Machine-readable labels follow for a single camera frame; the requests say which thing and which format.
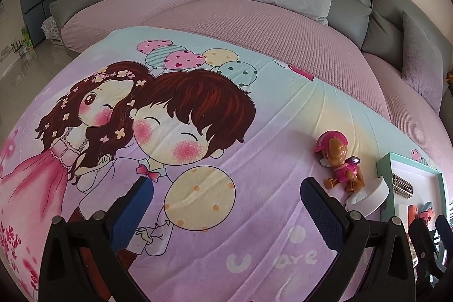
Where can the cartoon printed blanket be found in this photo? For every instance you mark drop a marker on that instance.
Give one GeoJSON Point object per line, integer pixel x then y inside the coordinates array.
{"type": "Point", "coordinates": [247, 217]}

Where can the white wall charger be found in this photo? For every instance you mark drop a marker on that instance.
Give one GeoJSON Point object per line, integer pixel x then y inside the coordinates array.
{"type": "Point", "coordinates": [364, 203]}

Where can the pink puppy toy figure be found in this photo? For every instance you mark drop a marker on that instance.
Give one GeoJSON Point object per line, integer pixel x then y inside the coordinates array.
{"type": "Point", "coordinates": [336, 150]}

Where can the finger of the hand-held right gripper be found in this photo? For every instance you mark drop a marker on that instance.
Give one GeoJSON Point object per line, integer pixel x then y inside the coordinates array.
{"type": "Point", "coordinates": [445, 231]}
{"type": "Point", "coordinates": [424, 238]}

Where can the gold patterned lighter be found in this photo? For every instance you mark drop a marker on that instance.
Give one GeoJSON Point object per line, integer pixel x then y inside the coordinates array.
{"type": "Point", "coordinates": [403, 185]}

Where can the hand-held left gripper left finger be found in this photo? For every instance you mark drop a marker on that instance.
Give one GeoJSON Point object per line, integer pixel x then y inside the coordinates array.
{"type": "Point", "coordinates": [131, 213]}

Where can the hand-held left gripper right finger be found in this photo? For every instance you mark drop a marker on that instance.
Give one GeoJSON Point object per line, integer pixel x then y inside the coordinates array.
{"type": "Point", "coordinates": [322, 213]}

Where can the teal box lid tray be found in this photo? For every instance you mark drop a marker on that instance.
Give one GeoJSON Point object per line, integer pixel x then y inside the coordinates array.
{"type": "Point", "coordinates": [407, 157]}

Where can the pink sofa cover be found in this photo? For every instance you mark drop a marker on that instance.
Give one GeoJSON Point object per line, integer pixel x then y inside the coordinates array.
{"type": "Point", "coordinates": [265, 22]}

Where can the pink and blue plastic case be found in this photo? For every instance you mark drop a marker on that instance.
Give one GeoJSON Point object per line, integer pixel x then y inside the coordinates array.
{"type": "Point", "coordinates": [428, 211]}

